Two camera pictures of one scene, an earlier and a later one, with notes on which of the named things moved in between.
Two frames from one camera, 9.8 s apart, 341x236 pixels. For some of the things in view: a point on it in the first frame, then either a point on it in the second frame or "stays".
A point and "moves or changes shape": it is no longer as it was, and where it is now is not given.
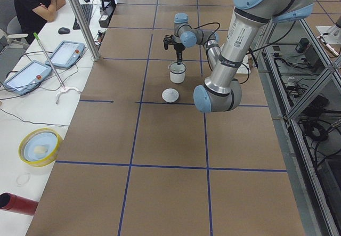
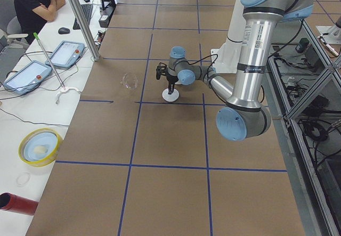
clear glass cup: [175, 66] moves or changes shape
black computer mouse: [63, 30] stays
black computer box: [105, 16] stays
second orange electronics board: [100, 34] stays
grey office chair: [11, 35] stays
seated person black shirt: [36, 2] stays
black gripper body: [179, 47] -> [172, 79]
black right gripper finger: [180, 56] -> [171, 90]
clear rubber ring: [23, 179] stays
